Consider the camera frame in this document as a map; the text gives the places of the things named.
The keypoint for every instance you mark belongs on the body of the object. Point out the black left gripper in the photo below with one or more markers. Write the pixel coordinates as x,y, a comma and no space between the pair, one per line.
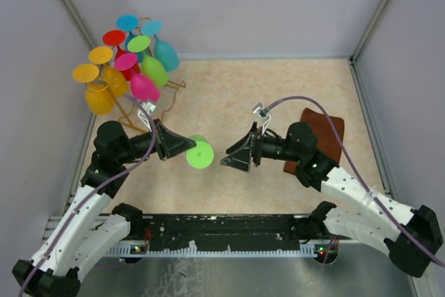
171,144

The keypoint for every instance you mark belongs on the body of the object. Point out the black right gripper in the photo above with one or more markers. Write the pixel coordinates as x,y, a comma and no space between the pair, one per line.
240,152

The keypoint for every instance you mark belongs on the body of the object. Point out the green wine glass front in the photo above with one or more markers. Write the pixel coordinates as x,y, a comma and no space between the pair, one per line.
201,156

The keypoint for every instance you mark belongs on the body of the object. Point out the green wine glass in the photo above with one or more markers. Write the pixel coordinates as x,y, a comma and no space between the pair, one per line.
151,67
201,156

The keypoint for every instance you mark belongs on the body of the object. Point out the pink wine glass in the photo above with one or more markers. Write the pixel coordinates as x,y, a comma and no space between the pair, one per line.
141,87

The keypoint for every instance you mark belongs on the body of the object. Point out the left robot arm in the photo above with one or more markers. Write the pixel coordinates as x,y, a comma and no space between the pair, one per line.
62,263

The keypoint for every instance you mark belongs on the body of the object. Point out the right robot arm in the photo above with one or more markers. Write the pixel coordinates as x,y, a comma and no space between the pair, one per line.
409,237

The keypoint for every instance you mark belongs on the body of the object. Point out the green wine glass rear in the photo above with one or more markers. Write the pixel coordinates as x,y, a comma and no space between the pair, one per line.
151,67

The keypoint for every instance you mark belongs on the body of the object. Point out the orange wine glass rear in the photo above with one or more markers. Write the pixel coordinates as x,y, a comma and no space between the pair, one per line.
115,79

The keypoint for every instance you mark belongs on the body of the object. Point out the orange wine glass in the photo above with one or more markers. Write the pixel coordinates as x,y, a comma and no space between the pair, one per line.
97,96
115,79

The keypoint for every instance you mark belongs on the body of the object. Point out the orange wine glass front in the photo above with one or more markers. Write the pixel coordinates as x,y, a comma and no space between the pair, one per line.
97,96

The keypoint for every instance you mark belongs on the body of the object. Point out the teal wine glass front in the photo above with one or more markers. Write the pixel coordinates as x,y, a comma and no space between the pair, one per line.
163,51

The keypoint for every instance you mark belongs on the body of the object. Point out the teal wine glass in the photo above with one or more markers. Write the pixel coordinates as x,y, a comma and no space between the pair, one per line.
163,51
126,23

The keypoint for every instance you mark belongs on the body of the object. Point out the red wine glass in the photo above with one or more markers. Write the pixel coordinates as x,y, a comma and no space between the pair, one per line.
114,38

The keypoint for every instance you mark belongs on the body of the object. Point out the teal wine glass rear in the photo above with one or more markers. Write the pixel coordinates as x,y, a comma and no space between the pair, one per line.
126,23

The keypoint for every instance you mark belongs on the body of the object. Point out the brown cloth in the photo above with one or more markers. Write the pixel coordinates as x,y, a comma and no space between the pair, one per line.
327,141

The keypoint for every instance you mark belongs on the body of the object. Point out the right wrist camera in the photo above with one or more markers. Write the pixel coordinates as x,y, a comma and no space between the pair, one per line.
263,113

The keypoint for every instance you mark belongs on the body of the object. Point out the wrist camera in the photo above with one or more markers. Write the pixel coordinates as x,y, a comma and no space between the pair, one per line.
146,114
263,113

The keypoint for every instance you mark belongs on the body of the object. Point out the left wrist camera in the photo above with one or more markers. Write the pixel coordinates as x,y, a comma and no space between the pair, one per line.
146,114

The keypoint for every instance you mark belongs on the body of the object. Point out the gold wire glass rack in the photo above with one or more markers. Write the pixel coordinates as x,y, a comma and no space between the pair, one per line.
138,61

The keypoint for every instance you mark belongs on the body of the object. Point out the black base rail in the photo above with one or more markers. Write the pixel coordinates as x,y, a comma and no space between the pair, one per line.
212,232

